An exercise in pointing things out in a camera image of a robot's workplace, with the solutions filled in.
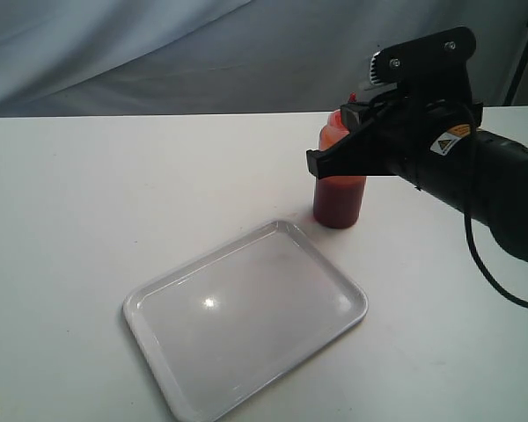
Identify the red sauce squeeze bottle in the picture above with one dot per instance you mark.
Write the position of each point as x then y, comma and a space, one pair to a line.
337, 200

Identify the grey backdrop cloth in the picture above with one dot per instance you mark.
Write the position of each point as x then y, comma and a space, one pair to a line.
69, 58

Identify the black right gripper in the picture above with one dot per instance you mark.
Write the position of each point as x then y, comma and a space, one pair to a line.
432, 145

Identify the black tripod stand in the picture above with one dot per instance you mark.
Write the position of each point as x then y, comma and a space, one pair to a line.
518, 74

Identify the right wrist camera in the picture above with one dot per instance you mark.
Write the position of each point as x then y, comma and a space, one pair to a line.
422, 56

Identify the white rectangular tray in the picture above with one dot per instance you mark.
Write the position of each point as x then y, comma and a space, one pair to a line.
221, 328

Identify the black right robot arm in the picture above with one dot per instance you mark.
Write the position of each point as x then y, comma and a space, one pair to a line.
502, 199

